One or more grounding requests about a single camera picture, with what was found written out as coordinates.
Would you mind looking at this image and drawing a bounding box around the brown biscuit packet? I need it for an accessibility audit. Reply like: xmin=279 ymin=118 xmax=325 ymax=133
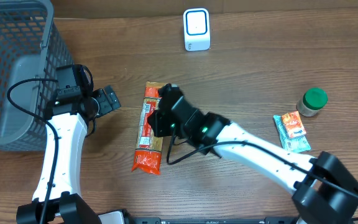
xmin=132 ymin=82 xmax=165 ymax=175

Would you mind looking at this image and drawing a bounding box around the orange tissue pack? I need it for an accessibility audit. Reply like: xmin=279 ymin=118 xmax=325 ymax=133
xmin=281 ymin=111 xmax=306 ymax=138

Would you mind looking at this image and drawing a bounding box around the teal wet wipes pack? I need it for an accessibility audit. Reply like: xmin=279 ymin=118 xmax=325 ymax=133
xmin=273 ymin=115 xmax=311 ymax=153

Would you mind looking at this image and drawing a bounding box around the green lidded jar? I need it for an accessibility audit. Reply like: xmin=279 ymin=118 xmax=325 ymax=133
xmin=296 ymin=88 xmax=328 ymax=117

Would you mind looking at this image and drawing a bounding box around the red snack packet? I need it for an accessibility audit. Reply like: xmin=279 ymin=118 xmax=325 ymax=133
xmin=139 ymin=99 xmax=156 ymax=149

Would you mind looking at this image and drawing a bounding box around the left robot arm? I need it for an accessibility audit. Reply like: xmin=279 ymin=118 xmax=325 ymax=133
xmin=16 ymin=64 xmax=135 ymax=224

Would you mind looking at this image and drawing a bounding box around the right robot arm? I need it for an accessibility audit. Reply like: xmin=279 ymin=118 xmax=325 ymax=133
xmin=147 ymin=83 xmax=358 ymax=224

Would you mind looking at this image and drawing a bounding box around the white barcode scanner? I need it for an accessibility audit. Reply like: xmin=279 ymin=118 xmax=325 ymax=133
xmin=183 ymin=8 xmax=211 ymax=52

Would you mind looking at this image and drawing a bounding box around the grey plastic mesh basket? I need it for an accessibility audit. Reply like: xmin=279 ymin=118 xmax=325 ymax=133
xmin=0 ymin=0 xmax=73 ymax=151

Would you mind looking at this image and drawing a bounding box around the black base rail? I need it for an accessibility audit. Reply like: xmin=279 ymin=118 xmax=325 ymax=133
xmin=134 ymin=217 xmax=297 ymax=224

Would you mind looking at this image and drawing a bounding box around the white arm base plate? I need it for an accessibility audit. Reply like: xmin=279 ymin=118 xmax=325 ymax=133
xmin=98 ymin=211 xmax=125 ymax=224

